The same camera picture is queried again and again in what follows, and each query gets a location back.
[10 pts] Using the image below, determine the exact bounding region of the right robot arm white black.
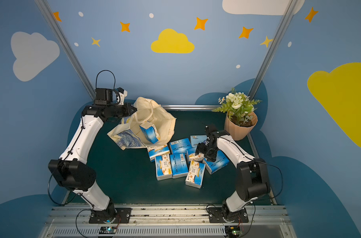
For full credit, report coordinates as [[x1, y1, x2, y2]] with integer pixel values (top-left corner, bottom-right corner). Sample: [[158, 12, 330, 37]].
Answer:
[[195, 125, 270, 217]]

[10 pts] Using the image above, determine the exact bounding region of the left controller board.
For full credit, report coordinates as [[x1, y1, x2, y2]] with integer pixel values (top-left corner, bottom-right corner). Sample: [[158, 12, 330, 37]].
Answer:
[[99, 226, 118, 235]]

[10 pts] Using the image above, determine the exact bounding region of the blue tissue pack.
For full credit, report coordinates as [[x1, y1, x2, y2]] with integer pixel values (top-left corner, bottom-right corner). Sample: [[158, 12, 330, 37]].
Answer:
[[170, 153, 188, 179], [169, 138, 192, 154], [139, 121, 161, 144], [202, 151, 230, 174]]

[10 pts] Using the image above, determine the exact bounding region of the left aluminium frame post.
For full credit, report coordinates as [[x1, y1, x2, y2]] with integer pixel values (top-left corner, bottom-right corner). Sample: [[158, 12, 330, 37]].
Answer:
[[35, 0, 96, 99]]

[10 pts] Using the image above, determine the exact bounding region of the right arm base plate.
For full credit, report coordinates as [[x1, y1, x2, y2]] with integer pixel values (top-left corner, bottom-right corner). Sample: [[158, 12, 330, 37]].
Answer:
[[206, 206, 249, 223]]

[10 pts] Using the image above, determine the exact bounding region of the rear aluminium frame bar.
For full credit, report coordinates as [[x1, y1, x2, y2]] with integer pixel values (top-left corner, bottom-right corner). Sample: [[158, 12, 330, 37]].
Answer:
[[161, 104, 219, 111]]

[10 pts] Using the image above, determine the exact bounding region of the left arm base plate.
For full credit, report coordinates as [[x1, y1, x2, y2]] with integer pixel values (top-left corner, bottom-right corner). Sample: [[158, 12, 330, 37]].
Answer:
[[89, 208, 131, 224]]

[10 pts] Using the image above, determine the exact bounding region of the cream canvas tote bag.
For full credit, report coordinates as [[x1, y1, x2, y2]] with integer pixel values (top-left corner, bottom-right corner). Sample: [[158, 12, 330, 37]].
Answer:
[[107, 97, 176, 150]]

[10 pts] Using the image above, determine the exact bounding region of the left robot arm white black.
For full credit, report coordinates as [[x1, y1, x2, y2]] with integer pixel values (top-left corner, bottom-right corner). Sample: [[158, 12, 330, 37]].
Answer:
[[48, 88, 137, 223]]

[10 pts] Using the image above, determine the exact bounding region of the pink pot with flowers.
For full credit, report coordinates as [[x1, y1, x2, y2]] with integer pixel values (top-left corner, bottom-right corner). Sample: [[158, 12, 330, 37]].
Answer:
[[213, 88, 261, 141]]

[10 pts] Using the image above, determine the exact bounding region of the right aluminium frame post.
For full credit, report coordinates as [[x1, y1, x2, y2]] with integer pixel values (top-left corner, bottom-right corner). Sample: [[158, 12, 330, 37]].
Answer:
[[248, 0, 299, 99]]

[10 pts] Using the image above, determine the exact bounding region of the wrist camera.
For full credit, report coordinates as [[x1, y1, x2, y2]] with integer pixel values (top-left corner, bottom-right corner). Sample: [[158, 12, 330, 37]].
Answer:
[[114, 87, 128, 105], [205, 124, 218, 138]]

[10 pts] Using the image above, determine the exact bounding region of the aluminium front rail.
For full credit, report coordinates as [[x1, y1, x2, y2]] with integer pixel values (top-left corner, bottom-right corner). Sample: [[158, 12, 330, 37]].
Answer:
[[39, 203, 297, 238]]

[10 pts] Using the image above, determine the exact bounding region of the controller board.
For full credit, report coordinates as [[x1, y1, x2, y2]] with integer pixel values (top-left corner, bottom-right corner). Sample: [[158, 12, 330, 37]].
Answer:
[[99, 226, 118, 235], [224, 226, 243, 238]]

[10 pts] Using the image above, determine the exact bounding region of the floral tissue pack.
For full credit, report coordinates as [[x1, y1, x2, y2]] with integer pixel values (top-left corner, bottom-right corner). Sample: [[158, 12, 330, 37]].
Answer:
[[147, 145, 170, 162], [186, 147, 204, 163], [155, 154, 173, 180], [185, 161, 205, 188]]

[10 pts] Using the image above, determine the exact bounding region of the right controller board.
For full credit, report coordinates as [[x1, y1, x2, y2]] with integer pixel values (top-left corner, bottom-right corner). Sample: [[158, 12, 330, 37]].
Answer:
[[224, 226, 243, 238]]

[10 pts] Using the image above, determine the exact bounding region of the aluminium frame post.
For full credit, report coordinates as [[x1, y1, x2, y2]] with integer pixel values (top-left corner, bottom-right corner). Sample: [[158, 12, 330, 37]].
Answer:
[[35, 0, 96, 99], [248, 0, 299, 99]]

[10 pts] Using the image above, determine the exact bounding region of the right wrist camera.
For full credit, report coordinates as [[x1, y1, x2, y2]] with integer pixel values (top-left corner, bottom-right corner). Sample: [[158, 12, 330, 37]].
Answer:
[[205, 124, 218, 138]]

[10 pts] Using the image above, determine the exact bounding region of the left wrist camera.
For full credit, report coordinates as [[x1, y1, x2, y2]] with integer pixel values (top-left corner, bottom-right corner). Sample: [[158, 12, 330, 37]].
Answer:
[[114, 87, 128, 105]]

